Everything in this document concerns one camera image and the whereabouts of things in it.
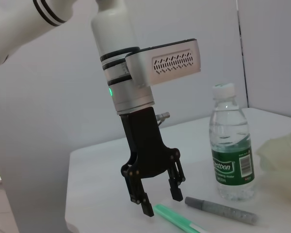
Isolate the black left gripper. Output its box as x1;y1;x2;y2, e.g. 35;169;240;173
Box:
120;106;186;217

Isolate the clear water bottle green label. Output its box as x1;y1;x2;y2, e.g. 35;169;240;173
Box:
209;82;257;202

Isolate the green pen white clip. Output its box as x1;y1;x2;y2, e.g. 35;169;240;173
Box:
153;203;209;233

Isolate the grey glitter marker pen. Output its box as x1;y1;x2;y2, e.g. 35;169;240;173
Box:
185;196;259;225

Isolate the pale green glass fruit plate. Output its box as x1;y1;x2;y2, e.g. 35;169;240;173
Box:
256;130;291;202

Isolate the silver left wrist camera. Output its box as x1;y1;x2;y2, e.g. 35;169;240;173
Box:
125;38;201;88

